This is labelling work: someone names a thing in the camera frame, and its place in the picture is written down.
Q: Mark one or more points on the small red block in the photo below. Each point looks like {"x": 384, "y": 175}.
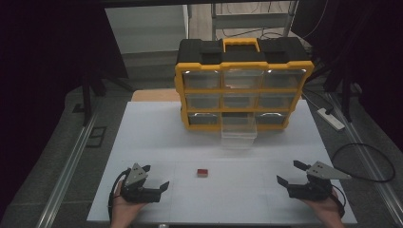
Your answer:
{"x": 202, "y": 172}

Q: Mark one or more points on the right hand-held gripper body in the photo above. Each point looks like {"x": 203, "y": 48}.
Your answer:
{"x": 316, "y": 186}

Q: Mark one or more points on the grid of clear drawers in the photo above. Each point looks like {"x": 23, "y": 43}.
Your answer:
{"x": 202, "y": 79}

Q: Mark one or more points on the white power strip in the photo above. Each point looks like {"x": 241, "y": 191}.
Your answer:
{"x": 331, "y": 120}

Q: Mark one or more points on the person's left hand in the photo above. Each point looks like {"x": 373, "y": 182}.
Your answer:
{"x": 125, "y": 212}

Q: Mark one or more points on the yellow black organizer cabinet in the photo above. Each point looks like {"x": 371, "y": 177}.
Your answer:
{"x": 202, "y": 50}

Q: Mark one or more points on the wooden board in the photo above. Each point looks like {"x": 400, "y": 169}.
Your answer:
{"x": 155, "y": 95}

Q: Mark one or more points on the metal shelf frame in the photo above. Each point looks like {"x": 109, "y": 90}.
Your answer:
{"x": 247, "y": 21}

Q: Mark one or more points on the white panel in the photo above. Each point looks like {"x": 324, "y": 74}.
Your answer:
{"x": 145, "y": 28}

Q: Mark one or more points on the dark curtain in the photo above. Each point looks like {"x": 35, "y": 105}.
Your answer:
{"x": 364, "y": 47}

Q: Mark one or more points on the single clear plastic drawer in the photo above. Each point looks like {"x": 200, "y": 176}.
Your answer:
{"x": 239, "y": 134}

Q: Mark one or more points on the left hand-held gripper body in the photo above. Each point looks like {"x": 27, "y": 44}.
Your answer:
{"x": 136, "y": 177}

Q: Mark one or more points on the person's right hand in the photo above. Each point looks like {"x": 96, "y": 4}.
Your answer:
{"x": 323, "y": 210}

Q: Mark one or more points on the black stand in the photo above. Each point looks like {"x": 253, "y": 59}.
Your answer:
{"x": 86, "y": 101}
{"x": 347, "y": 101}

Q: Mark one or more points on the black plug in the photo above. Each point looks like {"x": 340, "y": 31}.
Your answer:
{"x": 329, "y": 110}

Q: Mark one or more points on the metal floor rail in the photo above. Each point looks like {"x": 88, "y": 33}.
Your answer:
{"x": 374, "y": 171}
{"x": 66, "y": 177}

